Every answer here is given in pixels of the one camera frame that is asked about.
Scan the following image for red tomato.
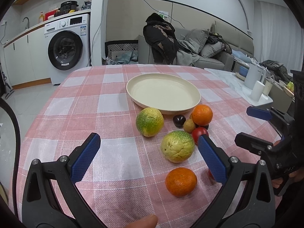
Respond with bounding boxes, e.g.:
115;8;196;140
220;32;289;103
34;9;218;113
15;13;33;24
191;127;209;145
208;169;214;180

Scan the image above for large orange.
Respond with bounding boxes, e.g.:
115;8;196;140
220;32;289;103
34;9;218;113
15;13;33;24
191;104;213;126

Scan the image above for small mandarin orange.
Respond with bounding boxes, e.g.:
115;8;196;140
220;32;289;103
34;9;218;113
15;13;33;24
165;167;197;197

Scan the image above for brown longan fruit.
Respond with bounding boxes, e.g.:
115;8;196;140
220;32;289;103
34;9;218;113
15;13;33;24
183;119;196;133

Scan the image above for dark plum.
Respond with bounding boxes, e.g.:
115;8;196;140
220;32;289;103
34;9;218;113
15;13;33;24
195;124;209;130
173;115;186;128

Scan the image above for yellow bumpy citrus fruit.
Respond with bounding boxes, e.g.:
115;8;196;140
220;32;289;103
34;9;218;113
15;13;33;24
160;130;195;163

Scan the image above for green yellow citrus fruit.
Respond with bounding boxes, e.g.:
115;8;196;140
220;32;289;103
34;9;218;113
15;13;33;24
135;108;164;137

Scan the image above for person's right hand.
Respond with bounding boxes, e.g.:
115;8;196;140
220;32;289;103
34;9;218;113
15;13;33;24
270;139;304;189

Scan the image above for person's left hand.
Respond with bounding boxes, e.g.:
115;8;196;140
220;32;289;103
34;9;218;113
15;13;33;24
125;214;158;228

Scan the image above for white cup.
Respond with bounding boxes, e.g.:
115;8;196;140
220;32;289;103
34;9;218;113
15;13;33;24
250;81;265;102

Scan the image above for white kettle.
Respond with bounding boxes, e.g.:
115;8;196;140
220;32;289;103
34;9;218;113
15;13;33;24
244;63;267;89

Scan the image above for white marble side table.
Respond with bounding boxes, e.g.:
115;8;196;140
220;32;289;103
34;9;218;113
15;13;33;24
205;68;273;108

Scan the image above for grey sofa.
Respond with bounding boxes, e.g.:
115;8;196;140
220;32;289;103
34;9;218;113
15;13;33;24
138;21;254;71

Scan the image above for cream round plate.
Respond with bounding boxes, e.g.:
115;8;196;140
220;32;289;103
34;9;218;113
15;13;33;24
126;73;201;115

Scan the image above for grey blanket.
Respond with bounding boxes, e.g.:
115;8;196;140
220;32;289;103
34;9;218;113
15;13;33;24
176;39;201;67

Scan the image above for grey cushion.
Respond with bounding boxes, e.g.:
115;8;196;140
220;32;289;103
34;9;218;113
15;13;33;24
185;29;209;53

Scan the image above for pink checkered tablecloth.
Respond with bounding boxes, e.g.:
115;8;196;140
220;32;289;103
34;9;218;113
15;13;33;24
15;64;283;228

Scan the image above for black jacket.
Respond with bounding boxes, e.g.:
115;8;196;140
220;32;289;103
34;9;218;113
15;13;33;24
143;13;179;64

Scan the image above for white kitchen cabinets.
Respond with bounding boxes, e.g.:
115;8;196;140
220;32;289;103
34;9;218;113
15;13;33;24
4;27;50;86

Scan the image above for white washing machine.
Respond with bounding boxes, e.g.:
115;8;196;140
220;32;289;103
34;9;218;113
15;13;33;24
44;13;91;85

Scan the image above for black rice cooker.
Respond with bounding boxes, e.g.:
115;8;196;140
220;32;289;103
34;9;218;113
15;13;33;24
58;1;79;15

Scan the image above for black cable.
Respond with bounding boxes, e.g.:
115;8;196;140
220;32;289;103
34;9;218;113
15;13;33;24
0;97;22;219

